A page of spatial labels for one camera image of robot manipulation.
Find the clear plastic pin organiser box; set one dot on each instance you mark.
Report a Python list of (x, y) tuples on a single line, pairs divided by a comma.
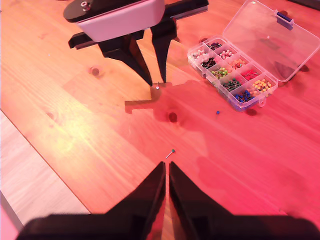
[(225, 75)]

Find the green-headed pin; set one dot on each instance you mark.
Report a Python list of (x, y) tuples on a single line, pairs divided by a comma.
[(173, 150)]

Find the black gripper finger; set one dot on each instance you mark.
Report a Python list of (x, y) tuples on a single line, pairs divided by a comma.
[(145, 205), (125, 52), (163, 42), (192, 207)]

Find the dark printed cardboard tray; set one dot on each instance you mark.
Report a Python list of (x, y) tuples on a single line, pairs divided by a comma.
[(310, 3)]

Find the white-headed pin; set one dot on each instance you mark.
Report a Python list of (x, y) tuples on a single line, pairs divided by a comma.
[(157, 87)]

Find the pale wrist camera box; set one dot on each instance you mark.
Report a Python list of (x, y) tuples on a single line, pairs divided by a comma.
[(120, 22)]

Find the blue-headed pin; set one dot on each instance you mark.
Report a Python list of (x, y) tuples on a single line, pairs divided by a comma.
[(218, 112)]

